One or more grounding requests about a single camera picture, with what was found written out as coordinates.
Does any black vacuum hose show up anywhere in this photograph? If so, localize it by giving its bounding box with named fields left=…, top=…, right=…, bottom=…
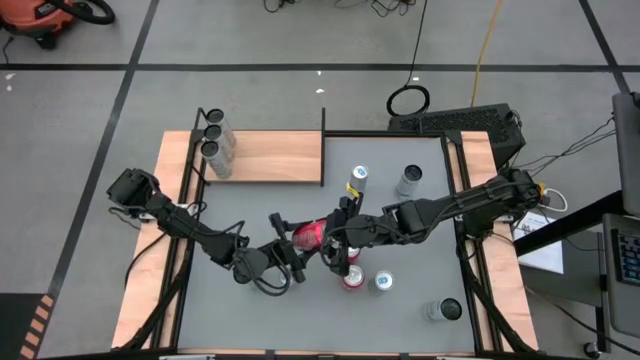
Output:
left=47, top=0, right=117, bottom=26

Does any grey table mat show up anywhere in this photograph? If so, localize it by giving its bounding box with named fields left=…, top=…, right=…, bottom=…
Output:
left=177, top=135, right=476, bottom=354

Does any black metal shelf frame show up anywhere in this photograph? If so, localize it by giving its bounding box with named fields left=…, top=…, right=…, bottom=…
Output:
left=193, top=106, right=327, bottom=188

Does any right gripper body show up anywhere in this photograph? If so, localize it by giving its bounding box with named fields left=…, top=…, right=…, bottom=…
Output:
left=327, top=197, right=386, bottom=277

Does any black orange hazard strip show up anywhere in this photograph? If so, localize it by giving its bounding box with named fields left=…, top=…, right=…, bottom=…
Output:
left=0, top=292, right=57, bottom=360

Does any orange shop vacuum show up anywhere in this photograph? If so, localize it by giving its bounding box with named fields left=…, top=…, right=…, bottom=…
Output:
left=0, top=0, right=76, bottom=51

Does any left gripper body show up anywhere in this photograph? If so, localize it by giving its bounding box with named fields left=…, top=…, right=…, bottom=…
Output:
left=259, top=212, right=307, bottom=284

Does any white paper sheet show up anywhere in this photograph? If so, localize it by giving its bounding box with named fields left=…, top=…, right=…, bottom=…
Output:
left=512, top=209, right=565, bottom=275

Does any grey monitor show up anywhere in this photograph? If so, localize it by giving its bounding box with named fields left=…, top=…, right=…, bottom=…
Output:
left=612, top=91, right=640, bottom=217

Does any grey device with keypad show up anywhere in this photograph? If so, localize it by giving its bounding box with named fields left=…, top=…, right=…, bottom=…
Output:
left=601, top=212, right=640, bottom=340

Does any white cable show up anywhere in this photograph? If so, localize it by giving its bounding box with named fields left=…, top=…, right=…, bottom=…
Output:
left=544, top=187, right=570, bottom=214

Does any yellow floor cable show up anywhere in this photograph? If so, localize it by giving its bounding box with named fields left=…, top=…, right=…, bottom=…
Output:
left=469, top=0, right=505, bottom=109

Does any wooden shelf board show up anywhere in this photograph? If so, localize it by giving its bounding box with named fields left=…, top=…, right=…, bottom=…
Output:
left=204, top=130, right=324, bottom=184

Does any black metal stand bar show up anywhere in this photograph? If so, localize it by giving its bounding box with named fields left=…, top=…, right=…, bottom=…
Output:
left=512, top=189, right=626, bottom=257

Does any black coiled floor cable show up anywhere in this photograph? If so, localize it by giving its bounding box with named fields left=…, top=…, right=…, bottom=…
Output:
left=385, top=0, right=431, bottom=118

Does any black aluminium table frame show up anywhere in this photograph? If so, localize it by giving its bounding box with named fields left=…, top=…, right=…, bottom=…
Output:
left=112, top=128, right=539, bottom=360

